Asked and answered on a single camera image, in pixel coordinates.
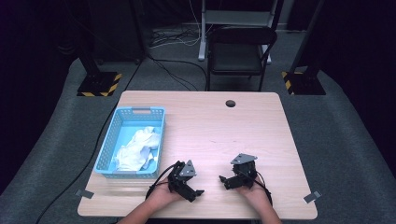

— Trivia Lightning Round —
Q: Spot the white metal stand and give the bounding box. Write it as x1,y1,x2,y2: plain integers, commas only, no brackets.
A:
197,0,280,65

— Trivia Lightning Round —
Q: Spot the person's right hand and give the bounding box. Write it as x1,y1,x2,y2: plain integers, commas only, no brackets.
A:
235,176,270,211

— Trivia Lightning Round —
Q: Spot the long black floor cable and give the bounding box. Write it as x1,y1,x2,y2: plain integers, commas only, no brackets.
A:
35,60,145,224

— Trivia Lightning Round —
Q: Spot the black stand with striped base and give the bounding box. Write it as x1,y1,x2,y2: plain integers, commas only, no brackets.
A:
73,0,123,98
281,0,327,96

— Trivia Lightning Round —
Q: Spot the white cloth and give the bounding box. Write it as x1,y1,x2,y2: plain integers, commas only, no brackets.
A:
114,125,163,172

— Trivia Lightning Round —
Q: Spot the black curved floor cable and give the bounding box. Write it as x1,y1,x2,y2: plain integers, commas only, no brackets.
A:
145,53,209,91

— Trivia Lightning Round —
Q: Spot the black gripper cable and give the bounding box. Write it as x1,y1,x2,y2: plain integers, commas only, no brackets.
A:
254,171,274,207
145,163,177,201

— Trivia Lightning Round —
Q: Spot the blue plastic basket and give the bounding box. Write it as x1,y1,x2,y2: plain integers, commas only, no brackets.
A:
93,105,166,180

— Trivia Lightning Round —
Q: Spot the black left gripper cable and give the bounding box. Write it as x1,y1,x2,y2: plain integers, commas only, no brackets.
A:
145,163,177,201

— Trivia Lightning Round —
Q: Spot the person's left hand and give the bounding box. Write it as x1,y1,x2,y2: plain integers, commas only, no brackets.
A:
148,177,185,211

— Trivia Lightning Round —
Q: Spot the grey tape piece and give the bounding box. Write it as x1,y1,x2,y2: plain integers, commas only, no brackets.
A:
74,189,95,200
303,190,323,204

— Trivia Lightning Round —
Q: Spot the black folding chair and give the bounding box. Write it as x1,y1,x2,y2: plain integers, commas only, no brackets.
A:
205,25,278,92

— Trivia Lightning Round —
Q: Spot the tangle of floor cables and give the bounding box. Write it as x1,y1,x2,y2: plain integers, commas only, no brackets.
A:
148,27,204,49

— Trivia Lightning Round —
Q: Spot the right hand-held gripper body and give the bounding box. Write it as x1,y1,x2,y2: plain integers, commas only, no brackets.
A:
230,152,259,189

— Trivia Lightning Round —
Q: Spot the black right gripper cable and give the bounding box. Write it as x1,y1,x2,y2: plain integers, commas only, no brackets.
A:
254,171,274,207

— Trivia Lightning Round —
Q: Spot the black wheeled cabinet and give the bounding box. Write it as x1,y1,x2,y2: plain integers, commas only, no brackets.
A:
88,0,148,64

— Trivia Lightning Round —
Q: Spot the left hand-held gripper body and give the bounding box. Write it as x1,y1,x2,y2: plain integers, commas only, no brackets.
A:
167,159,198,201

